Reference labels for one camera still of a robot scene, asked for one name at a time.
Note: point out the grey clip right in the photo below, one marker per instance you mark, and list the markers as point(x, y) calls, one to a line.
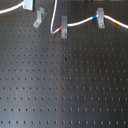
point(100, 18)

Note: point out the grey clip top left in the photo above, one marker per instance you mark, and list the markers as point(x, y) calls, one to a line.
point(28, 4)

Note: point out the grey clip centre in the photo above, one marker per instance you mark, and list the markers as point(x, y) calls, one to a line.
point(64, 27)

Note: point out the grey clip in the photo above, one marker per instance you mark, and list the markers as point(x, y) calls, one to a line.
point(100, 18)
point(28, 4)
point(41, 15)
point(64, 27)

